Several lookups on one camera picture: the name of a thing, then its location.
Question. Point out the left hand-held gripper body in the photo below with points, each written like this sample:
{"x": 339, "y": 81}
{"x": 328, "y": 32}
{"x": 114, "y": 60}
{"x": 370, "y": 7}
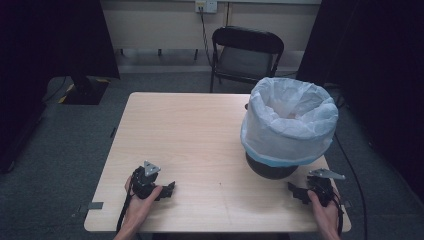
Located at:
{"x": 143, "y": 183}

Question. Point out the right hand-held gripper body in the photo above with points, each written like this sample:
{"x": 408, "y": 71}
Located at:
{"x": 321, "y": 190}

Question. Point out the person's right hand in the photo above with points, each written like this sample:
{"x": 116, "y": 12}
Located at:
{"x": 325, "y": 216}

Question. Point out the person's left hand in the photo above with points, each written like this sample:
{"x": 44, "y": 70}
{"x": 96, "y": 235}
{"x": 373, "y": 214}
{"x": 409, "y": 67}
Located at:
{"x": 136, "y": 210}

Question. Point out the black round trash bin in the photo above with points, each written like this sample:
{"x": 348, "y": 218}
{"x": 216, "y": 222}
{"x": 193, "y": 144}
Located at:
{"x": 270, "y": 170}

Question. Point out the grey tape strip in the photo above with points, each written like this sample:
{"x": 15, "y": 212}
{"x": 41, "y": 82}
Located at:
{"x": 95, "y": 205}

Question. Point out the white plastic bin bag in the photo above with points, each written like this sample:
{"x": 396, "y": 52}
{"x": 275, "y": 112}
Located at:
{"x": 290, "y": 126}

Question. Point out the black stand base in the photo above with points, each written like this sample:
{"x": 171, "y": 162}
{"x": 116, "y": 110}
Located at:
{"x": 86, "y": 90}

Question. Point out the black curtain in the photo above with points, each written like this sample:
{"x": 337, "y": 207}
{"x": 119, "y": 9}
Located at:
{"x": 50, "y": 43}
{"x": 376, "y": 66}

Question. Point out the black folding chair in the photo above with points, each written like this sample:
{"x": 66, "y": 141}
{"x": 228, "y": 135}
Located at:
{"x": 246, "y": 60}

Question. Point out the white wall socket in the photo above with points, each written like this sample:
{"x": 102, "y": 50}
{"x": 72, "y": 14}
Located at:
{"x": 206, "y": 6}

